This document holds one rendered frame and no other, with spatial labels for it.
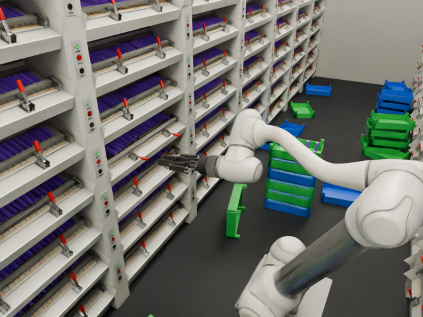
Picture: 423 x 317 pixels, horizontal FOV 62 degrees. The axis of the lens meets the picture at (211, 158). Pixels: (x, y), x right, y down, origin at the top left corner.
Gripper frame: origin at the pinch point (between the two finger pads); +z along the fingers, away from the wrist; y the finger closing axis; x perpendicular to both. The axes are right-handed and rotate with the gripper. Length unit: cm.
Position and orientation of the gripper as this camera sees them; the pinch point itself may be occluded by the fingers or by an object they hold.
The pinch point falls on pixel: (167, 160)
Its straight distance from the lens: 149.4
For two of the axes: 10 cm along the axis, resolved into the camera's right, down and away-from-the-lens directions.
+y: 4.5, -4.5, 7.7
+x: -1.3, -8.9, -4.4
